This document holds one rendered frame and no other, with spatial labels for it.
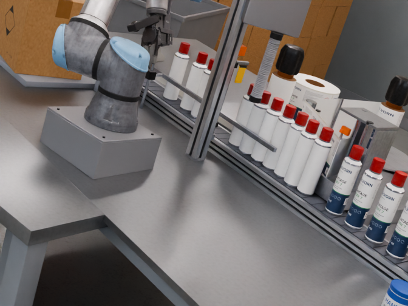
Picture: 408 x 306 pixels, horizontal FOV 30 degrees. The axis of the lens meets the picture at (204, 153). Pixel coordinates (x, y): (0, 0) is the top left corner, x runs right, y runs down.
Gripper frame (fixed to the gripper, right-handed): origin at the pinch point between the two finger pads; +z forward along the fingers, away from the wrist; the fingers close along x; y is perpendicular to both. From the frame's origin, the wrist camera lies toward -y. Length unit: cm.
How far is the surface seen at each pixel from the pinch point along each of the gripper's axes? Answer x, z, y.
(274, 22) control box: -64, -5, -9
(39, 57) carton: 16.6, 0.6, -33.8
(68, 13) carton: 7.7, -13.8, -29.5
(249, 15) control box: -60, -6, -15
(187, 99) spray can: -15.4, 12.2, 4.4
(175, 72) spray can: -10.8, 2.7, 2.7
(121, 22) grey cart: 154, -60, 107
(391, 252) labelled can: -95, 58, 5
